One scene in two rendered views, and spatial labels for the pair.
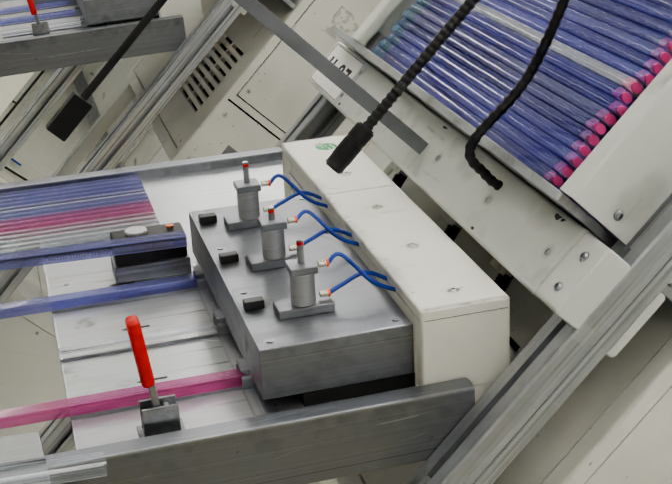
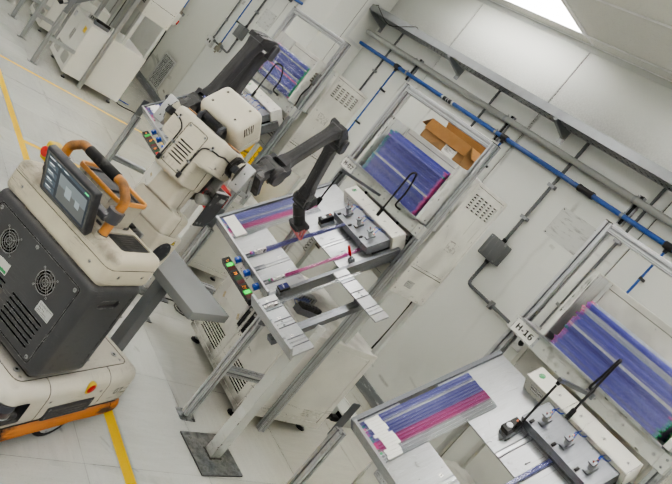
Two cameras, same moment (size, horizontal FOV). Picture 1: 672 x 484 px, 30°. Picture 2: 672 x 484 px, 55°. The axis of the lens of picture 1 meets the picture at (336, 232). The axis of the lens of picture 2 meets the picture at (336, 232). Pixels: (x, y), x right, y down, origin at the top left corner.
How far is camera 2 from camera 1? 222 cm
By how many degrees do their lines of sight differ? 20
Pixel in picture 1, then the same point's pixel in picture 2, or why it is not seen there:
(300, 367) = (372, 248)
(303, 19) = (310, 117)
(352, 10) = (323, 113)
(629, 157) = (426, 212)
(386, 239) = (379, 219)
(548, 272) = (413, 229)
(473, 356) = (399, 243)
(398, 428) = (388, 257)
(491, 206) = (399, 213)
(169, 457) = (355, 266)
